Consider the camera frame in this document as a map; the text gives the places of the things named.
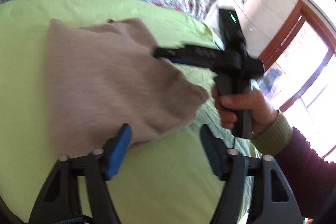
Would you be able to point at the person's right hand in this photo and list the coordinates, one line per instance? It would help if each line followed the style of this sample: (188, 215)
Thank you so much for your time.
(260, 106)

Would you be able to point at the beige knit sweater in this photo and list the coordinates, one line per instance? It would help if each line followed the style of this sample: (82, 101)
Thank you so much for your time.
(105, 77)

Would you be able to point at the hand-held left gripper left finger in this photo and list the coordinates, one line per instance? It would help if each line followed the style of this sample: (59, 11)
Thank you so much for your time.
(119, 150)

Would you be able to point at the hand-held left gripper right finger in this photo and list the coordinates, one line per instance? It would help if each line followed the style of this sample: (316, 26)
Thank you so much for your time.
(213, 154)

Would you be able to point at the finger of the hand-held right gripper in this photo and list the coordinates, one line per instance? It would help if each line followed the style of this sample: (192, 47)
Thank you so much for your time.
(186, 61)
(194, 51)

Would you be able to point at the wooden window frame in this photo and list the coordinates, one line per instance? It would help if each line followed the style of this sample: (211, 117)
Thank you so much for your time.
(288, 29)

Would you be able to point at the green bed sheet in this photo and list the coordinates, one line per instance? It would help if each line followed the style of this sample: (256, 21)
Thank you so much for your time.
(162, 187)

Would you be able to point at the person's right forearm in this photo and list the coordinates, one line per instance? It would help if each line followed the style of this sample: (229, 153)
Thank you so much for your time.
(302, 161)

